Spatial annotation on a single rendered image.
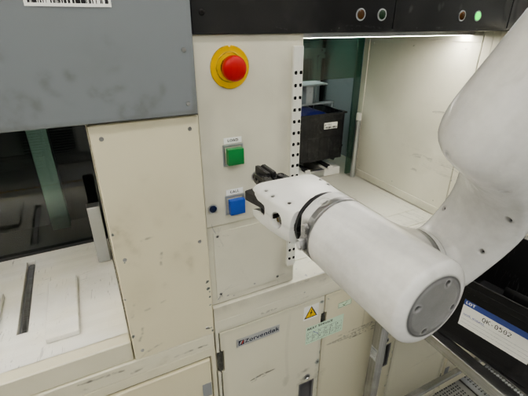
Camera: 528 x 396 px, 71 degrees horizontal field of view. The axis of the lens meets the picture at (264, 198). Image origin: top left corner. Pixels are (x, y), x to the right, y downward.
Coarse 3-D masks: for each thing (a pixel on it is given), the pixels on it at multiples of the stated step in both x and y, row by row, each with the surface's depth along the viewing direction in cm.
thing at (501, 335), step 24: (504, 264) 97; (480, 288) 75; (504, 288) 98; (456, 312) 81; (480, 312) 77; (504, 312) 73; (456, 336) 83; (480, 336) 78; (504, 336) 74; (504, 360) 75
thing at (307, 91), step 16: (304, 96) 139; (336, 112) 136; (304, 128) 133; (320, 128) 136; (336, 128) 139; (304, 144) 135; (320, 144) 139; (336, 144) 142; (304, 160) 138; (320, 160) 149
